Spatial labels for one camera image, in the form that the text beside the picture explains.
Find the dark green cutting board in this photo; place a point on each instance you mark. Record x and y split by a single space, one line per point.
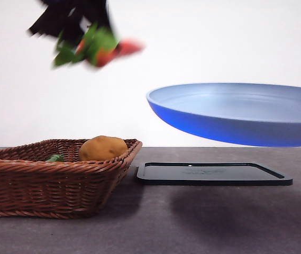
205 174

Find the light blue round plate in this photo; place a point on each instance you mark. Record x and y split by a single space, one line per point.
232 105

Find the brown woven wicker basket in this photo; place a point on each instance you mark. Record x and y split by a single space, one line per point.
47 190

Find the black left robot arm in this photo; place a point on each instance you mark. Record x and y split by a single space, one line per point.
86 8

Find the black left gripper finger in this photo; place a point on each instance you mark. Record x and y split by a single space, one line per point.
49 23
72 34

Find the green chili pepper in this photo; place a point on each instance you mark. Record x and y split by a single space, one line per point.
55 158

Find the yellow-brown potato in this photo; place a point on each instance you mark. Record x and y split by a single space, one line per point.
105 148

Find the orange carrot with green leaves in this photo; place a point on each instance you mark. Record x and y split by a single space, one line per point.
105 56

